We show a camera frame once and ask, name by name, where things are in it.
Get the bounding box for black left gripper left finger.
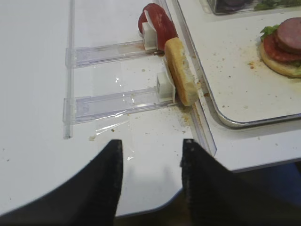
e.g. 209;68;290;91
0;139;123;226

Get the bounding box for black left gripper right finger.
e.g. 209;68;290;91
180;139;301;226

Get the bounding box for meat patty slice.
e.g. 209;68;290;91
275;17;301;54

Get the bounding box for bread slice on holder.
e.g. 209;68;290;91
165;37;198;106

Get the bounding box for white pusher block bread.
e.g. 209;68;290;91
156;59;176;104

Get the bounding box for tomato slice on sandwich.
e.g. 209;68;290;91
263;34;301;63

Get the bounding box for white pusher block tomato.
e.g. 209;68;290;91
142;10;158;50

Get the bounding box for green lettuce on sandwich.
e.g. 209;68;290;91
260;25;301;66

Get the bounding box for sliced tomato stack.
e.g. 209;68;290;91
138;3;178;51

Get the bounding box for green lettuce in container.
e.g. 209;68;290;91
254;0;301;11

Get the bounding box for metal baking tray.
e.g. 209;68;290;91
178;0;301;127

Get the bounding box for bottom bun on tray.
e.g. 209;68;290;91
258;43;301;78

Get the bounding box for clear plastic container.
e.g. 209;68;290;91
199;0;301;16

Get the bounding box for purple cabbage leaves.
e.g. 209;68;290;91
216;0;252;12

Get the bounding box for clear rail left of tray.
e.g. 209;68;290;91
165;0;217;156

